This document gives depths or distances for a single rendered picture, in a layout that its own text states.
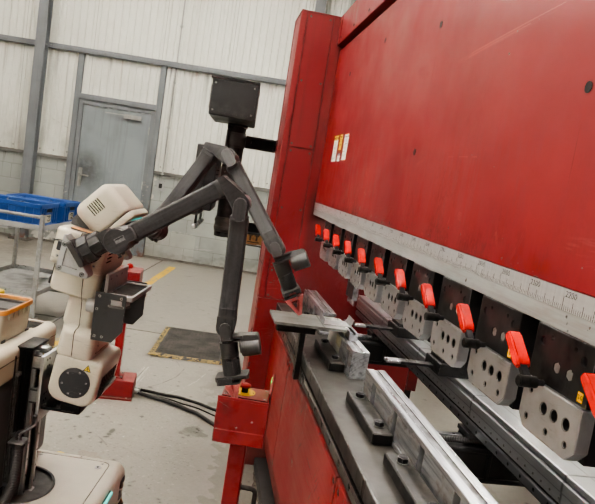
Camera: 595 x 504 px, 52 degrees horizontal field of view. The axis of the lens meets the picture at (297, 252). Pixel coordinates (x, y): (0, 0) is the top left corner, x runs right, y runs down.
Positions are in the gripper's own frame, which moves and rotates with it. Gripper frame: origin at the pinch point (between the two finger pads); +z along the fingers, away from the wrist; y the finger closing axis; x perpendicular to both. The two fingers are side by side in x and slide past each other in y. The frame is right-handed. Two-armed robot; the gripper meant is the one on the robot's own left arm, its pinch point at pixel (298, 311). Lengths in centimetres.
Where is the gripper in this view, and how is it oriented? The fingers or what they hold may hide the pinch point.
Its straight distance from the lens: 224.3
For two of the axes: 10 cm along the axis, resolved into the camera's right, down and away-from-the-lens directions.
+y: -1.3, -1.5, 9.8
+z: 3.3, 9.3, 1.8
